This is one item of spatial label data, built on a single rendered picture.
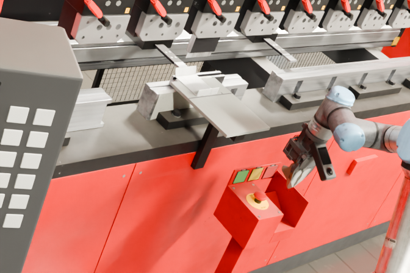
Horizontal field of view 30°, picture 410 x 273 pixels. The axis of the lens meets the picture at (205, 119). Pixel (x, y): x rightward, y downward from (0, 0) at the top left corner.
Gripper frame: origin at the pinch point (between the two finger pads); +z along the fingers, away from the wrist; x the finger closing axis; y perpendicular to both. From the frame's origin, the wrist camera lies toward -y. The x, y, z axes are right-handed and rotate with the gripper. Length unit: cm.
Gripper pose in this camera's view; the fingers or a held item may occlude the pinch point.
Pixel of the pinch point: (291, 186)
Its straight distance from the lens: 232.5
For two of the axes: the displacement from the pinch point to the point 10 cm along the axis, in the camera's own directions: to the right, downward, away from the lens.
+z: -3.9, 7.5, 5.3
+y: -5.3, -6.6, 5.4
